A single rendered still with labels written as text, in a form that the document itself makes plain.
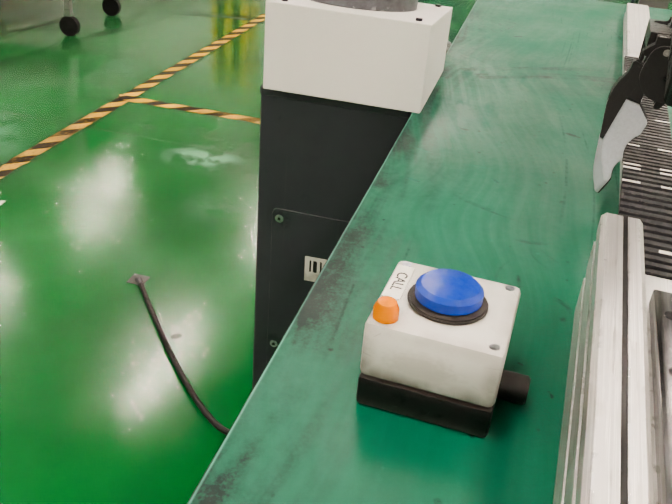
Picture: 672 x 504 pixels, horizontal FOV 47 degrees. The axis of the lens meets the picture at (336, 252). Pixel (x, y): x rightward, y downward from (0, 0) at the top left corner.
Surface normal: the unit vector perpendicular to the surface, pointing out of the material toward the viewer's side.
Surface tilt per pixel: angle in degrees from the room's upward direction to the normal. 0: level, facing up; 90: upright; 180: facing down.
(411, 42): 90
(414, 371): 90
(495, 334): 0
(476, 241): 0
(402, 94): 90
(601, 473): 0
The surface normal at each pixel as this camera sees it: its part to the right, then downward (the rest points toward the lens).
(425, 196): 0.07, -0.87
